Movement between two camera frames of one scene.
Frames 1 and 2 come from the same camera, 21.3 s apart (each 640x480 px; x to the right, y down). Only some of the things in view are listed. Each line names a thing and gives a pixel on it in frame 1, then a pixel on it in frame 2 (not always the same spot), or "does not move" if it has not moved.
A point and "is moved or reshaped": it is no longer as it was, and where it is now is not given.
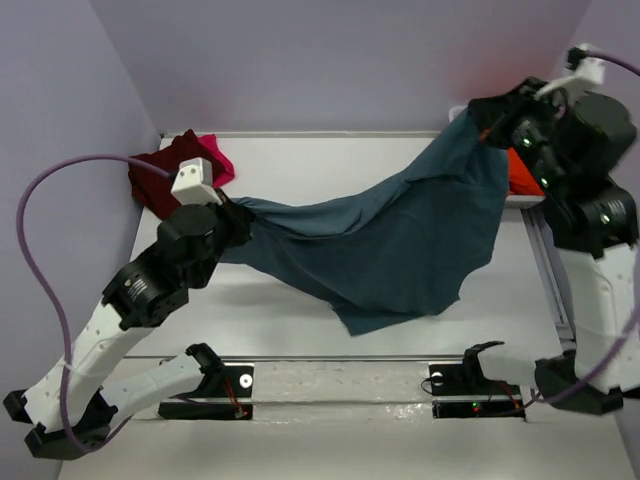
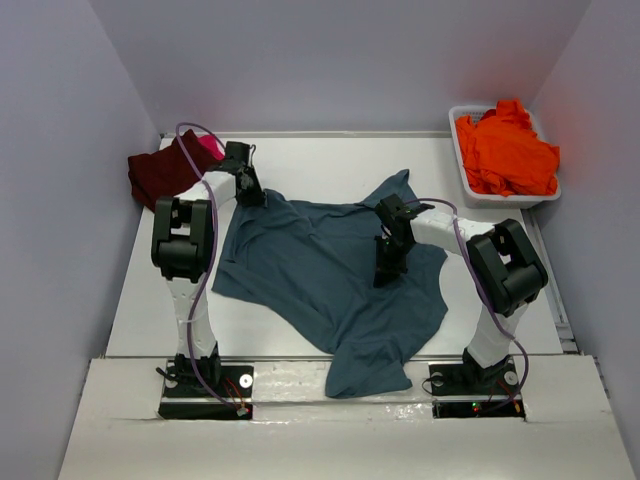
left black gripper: (240, 216) → (256, 195)
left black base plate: (223, 394) does not move
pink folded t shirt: (222, 166) does not move
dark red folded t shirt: (153, 188) does not move
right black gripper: (496, 114) → (387, 271)
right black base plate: (463, 391) does not move
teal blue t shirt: (426, 245) is moved or reshaped
